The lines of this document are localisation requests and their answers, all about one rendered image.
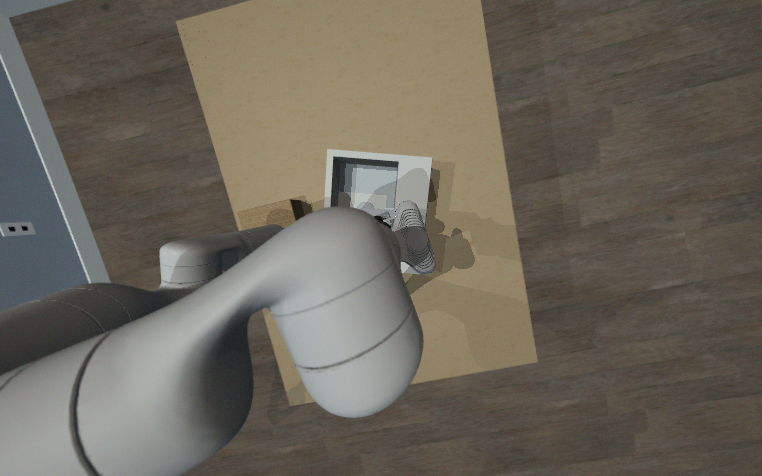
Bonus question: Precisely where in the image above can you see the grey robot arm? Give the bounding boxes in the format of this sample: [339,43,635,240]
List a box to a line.
[0,206,424,476]

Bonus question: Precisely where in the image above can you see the grey square sink basin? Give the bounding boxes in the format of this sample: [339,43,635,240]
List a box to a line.
[324,149,432,220]

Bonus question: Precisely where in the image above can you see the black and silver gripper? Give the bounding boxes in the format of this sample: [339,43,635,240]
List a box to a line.
[374,201,435,274]

